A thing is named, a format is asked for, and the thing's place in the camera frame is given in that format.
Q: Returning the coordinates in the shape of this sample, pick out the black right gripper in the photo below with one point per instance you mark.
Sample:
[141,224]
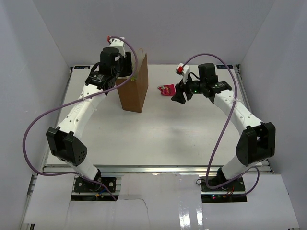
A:
[179,96]

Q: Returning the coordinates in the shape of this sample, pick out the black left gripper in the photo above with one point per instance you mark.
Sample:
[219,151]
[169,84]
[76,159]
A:
[127,63]

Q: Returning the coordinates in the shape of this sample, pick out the red snack packet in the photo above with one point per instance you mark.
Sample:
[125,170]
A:
[167,90]

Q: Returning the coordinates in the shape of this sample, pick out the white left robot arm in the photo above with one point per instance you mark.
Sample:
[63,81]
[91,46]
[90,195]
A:
[65,140]

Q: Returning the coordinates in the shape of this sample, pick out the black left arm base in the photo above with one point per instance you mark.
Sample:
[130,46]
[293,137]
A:
[84,186]

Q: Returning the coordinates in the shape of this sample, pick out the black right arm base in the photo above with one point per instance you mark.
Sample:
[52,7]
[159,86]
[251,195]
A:
[233,192]

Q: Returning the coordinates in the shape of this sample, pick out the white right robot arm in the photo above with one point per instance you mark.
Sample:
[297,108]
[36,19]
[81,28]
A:
[257,138]

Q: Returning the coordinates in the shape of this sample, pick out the brown paper bag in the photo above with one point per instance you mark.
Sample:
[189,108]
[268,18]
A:
[132,94]

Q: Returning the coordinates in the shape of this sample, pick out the blue label back right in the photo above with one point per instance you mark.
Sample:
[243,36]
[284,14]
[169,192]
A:
[224,67]

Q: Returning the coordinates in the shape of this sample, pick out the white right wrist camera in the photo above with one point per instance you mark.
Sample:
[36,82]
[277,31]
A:
[183,71]

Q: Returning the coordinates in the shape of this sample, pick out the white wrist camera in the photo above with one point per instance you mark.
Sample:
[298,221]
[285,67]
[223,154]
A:
[117,43]
[183,71]

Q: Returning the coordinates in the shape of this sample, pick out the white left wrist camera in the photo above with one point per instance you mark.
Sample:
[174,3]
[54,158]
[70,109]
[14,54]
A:
[117,43]

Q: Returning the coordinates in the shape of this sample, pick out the aluminium front rail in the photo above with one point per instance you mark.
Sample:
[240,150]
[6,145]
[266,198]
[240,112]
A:
[132,169]

